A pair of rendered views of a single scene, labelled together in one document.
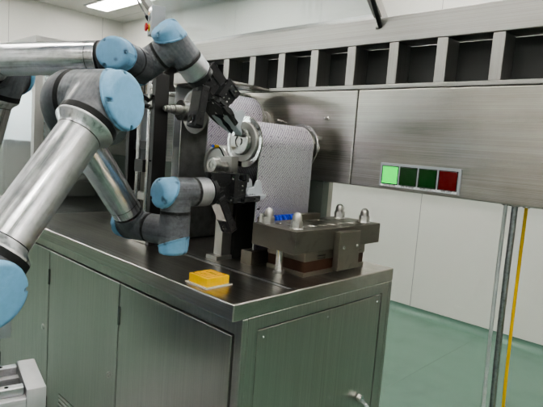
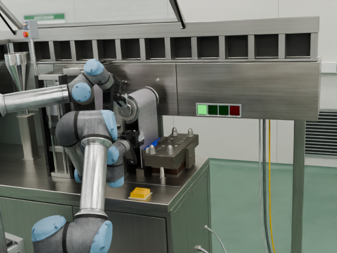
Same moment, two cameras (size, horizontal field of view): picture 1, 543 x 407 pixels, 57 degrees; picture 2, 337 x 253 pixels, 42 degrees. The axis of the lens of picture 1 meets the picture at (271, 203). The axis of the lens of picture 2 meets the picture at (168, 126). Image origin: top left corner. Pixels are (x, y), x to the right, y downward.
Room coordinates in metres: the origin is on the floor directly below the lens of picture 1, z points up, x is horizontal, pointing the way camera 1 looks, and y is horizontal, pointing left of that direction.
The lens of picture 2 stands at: (-0.58, 0.69, 1.71)
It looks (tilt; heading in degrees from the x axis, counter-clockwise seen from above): 15 degrees down; 338
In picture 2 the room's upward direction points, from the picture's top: 3 degrees counter-clockwise
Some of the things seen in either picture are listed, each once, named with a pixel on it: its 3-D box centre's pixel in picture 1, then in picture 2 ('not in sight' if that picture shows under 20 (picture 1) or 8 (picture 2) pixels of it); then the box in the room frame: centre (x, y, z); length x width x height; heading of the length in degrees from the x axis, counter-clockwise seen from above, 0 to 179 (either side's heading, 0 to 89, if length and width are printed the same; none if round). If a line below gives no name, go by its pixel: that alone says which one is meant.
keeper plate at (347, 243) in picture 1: (347, 249); (190, 155); (1.41, -0.23, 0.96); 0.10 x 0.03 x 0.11; 136
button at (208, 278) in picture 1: (208, 278); (140, 193); (1.20, 0.14, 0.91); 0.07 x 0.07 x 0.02; 46
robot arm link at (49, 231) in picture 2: not in sight; (51, 238); (0.82, 0.58, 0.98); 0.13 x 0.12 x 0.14; 64
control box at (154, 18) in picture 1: (153, 21); (29, 29); (1.88, 0.47, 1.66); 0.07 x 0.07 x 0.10; 25
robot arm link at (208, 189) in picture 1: (200, 191); (121, 147); (1.29, 0.19, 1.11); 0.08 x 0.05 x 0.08; 46
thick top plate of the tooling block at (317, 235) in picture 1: (319, 232); (173, 149); (1.47, -0.15, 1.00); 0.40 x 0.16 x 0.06; 136
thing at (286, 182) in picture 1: (284, 188); (148, 128); (1.52, -0.04, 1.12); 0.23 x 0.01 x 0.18; 136
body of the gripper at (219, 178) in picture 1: (225, 188); (129, 141); (1.35, 0.13, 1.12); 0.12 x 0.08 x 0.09; 136
